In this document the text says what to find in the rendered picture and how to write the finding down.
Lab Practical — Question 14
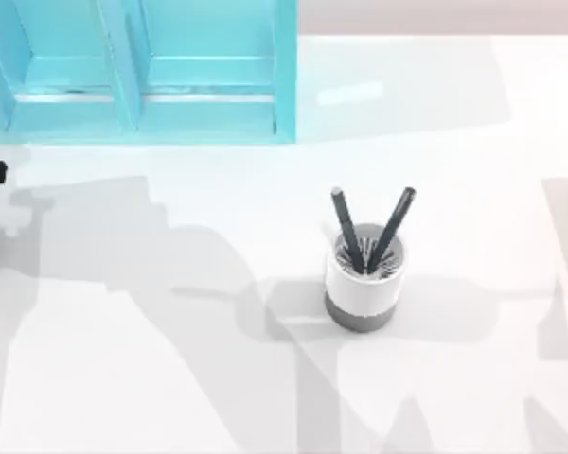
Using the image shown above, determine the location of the white and grey pen holder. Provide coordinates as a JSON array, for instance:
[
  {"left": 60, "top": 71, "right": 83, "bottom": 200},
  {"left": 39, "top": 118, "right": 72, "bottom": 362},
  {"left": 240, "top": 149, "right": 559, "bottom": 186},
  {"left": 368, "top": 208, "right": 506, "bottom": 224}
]
[{"left": 323, "top": 222, "right": 408, "bottom": 334}]

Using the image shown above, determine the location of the light blue rack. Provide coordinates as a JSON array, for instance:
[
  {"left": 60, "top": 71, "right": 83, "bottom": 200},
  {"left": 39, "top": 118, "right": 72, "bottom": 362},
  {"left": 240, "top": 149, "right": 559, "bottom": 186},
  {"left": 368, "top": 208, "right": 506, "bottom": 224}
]
[{"left": 0, "top": 0, "right": 298, "bottom": 145}]

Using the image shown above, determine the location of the black pen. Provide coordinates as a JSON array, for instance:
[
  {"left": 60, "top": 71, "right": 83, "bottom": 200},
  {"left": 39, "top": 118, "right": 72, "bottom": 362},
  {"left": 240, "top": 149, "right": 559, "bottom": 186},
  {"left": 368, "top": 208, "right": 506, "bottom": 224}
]
[
  {"left": 330, "top": 186, "right": 366, "bottom": 276},
  {"left": 364, "top": 186, "right": 417, "bottom": 275}
]

